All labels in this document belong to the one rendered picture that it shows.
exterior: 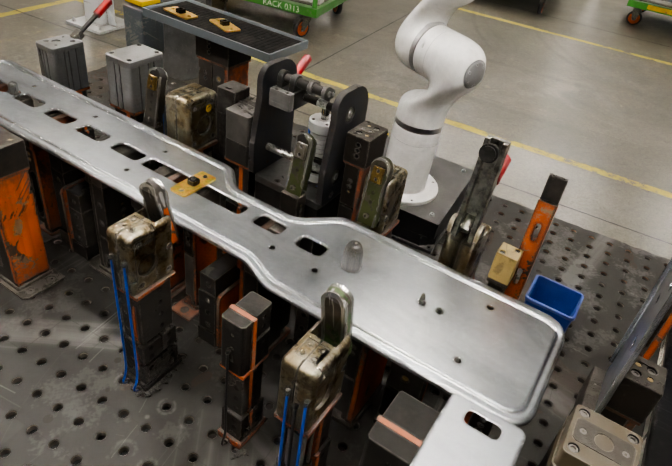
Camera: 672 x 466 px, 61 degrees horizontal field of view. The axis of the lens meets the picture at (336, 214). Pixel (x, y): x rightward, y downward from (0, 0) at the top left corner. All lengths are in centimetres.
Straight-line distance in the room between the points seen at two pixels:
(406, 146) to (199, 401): 74
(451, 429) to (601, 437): 16
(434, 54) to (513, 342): 67
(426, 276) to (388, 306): 10
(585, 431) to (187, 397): 67
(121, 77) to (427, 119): 68
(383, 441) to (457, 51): 83
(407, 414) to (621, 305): 90
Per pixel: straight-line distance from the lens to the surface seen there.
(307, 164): 104
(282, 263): 89
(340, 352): 73
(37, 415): 113
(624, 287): 161
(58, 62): 152
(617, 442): 74
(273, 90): 107
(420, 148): 140
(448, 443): 73
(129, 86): 130
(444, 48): 128
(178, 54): 389
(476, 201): 92
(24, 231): 128
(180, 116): 121
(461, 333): 85
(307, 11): 482
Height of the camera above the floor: 159
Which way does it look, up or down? 35 degrees down
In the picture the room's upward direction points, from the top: 9 degrees clockwise
